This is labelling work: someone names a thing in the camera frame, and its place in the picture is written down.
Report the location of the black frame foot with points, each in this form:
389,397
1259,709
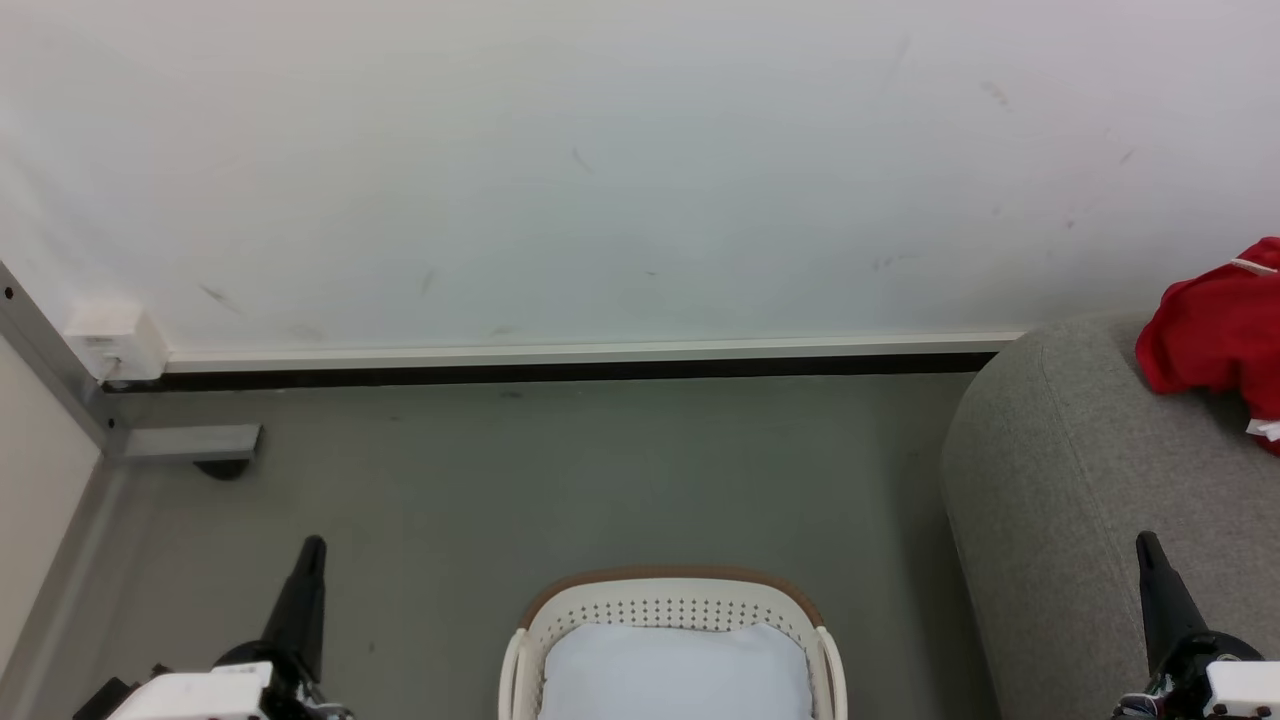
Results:
224,469

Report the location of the white laundry basket brown rim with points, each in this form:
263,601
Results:
680,606

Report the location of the white baseboard strip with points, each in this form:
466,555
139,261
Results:
600,352

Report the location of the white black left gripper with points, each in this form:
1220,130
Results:
200,695

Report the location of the red and white garment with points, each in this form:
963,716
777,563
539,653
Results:
1220,330

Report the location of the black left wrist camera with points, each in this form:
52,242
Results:
100,702

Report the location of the white cloth in basket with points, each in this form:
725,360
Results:
680,675

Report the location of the grey fabric sofa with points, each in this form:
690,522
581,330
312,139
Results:
1070,480

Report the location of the white wall socket box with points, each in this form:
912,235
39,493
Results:
115,340

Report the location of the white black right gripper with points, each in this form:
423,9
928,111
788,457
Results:
1235,690

